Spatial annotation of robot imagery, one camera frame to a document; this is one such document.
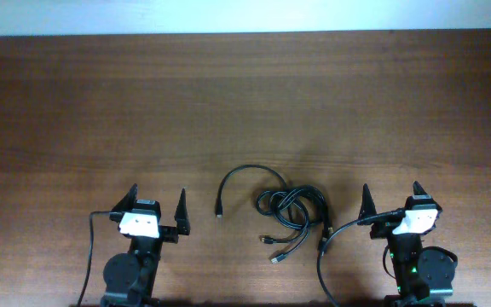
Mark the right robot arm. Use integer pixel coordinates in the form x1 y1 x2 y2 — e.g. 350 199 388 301
359 182 458 307

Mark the black cable silver plug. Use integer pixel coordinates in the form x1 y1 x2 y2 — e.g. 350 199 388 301
255 188 329 265

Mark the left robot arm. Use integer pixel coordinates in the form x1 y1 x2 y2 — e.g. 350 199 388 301
101 184 191 307

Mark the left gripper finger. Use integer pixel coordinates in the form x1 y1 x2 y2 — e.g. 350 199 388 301
174 188 191 235
111 183 138 212

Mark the thin black usb cable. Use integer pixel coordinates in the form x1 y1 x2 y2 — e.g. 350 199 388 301
215 164 297 225

